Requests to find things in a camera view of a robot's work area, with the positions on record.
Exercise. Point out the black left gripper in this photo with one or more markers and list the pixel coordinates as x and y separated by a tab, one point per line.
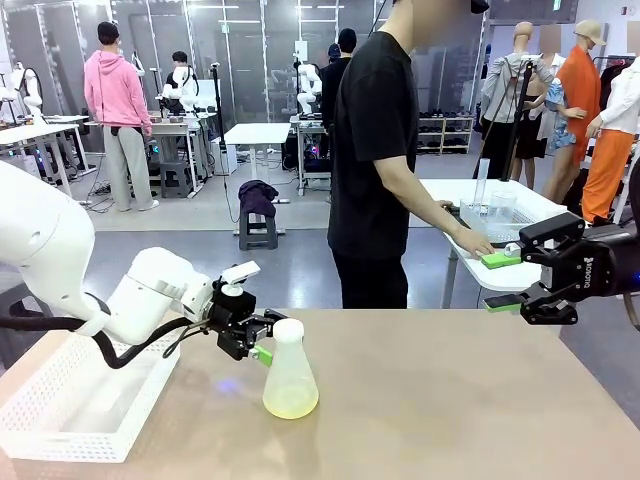
232	320

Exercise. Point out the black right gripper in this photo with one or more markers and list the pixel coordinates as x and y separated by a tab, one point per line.
600	265

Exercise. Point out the translucent conical plastic flask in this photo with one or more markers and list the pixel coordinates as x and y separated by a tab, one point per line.
290	385

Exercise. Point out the white perforated plastic basket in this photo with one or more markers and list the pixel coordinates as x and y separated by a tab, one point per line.
495	230
75	430

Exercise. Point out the clear plastic measuring jug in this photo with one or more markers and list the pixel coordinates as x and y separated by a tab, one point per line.
502	205

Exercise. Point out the clear plastic graduated cylinder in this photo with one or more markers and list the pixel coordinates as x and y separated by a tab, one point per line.
481	185

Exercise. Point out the person's right forearm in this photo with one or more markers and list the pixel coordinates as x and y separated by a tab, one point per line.
425	205

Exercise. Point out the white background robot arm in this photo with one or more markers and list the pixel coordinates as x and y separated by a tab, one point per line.
187	89
30	85
307	87

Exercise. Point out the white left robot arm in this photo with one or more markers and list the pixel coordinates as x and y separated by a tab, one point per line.
45	250

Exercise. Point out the person's right hand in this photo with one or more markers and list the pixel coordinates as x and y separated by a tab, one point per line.
472	245

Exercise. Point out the white side table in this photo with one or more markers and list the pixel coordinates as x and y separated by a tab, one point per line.
500	277

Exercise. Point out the black stool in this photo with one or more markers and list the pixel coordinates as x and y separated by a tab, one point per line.
257	240

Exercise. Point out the mannequin in orange trousers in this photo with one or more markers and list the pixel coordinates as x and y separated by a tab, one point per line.
607	165

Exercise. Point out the dark purple cloth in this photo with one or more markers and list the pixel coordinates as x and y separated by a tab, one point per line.
257	195

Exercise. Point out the mannequin in blue patterned dress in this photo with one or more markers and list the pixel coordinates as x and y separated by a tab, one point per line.
559	125

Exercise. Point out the black tripod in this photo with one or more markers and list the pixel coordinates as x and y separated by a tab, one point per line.
518	115

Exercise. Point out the wooden shoe rack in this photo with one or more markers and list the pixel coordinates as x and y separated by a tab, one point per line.
450	131

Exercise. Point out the grey step stool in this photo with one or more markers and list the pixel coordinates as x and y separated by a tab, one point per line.
175	180

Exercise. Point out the mannequin in orange robe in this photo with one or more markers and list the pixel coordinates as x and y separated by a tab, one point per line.
582	90

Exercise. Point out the mannequin in grey shirt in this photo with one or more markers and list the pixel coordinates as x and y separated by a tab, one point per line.
502	85

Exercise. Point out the white desk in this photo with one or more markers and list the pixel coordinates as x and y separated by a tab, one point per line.
30	131
257	132

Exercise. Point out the clothes rack with dark garments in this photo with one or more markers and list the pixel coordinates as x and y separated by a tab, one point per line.
612	75

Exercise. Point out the person in black t-shirt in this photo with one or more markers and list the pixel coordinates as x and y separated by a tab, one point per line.
370	150

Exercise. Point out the black pole stand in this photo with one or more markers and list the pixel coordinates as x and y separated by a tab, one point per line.
218	125

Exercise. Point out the person in black clothes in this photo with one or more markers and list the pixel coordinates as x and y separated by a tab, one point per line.
332	85

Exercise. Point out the person in pink hoodie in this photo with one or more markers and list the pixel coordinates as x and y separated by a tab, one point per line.
115	90

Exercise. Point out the person in black shirt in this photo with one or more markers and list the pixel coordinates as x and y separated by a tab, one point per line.
178	57

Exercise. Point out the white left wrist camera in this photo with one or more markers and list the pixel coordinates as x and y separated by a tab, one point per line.
240	273

